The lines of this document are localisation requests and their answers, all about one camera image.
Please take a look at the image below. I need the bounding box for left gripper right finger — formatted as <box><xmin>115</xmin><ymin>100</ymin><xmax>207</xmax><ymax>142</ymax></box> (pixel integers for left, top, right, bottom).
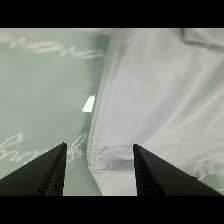
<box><xmin>132</xmin><ymin>143</ymin><xmax>224</xmax><ymax>197</ymax></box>

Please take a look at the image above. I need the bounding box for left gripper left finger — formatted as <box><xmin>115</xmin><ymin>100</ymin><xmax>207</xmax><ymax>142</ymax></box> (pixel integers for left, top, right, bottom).
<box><xmin>0</xmin><ymin>141</ymin><xmax>68</xmax><ymax>197</ymax></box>

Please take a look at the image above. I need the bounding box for white shirt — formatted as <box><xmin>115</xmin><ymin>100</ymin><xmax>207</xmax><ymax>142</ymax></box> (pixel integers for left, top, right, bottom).
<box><xmin>85</xmin><ymin>28</ymin><xmax>224</xmax><ymax>197</ymax></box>

